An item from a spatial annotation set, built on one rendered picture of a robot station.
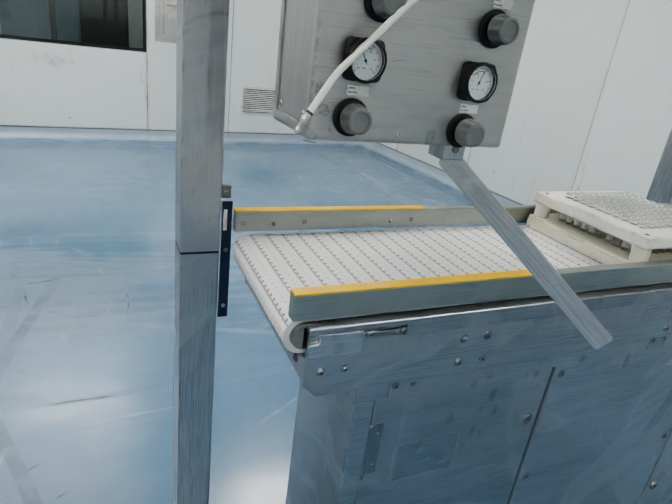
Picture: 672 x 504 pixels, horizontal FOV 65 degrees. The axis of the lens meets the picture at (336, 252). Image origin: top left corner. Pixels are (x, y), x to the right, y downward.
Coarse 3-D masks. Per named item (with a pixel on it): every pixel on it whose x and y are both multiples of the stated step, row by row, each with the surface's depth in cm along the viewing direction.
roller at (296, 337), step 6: (300, 324) 60; (306, 324) 60; (294, 330) 60; (300, 330) 60; (306, 330) 60; (294, 336) 60; (300, 336) 60; (306, 336) 60; (294, 342) 60; (300, 342) 60; (306, 342) 61; (300, 348) 61
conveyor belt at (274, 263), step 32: (256, 256) 74; (288, 256) 75; (320, 256) 76; (352, 256) 78; (384, 256) 79; (416, 256) 81; (448, 256) 83; (480, 256) 84; (512, 256) 86; (576, 256) 90; (256, 288) 69; (288, 288) 66; (608, 288) 81; (288, 320) 60
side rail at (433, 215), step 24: (240, 216) 79; (264, 216) 81; (288, 216) 82; (312, 216) 84; (336, 216) 86; (360, 216) 88; (384, 216) 90; (408, 216) 92; (432, 216) 94; (456, 216) 96; (480, 216) 98; (528, 216) 103
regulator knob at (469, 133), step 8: (464, 104) 51; (472, 104) 52; (464, 112) 52; (472, 112) 52; (456, 120) 51; (464, 120) 51; (472, 120) 51; (448, 128) 51; (456, 128) 51; (464, 128) 50; (472, 128) 50; (480, 128) 50; (448, 136) 52; (456, 136) 51; (464, 136) 50; (472, 136) 50; (480, 136) 51; (456, 144) 52; (464, 144) 51; (472, 144) 50
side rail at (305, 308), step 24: (624, 264) 79; (648, 264) 80; (408, 288) 62; (432, 288) 64; (456, 288) 65; (480, 288) 67; (504, 288) 69; (528, 288) 71; (576, 288) 75; (600, 288) 77; (288, 312) 58; (312, 312) 58; (336, 312) 59; (360, 312) 61
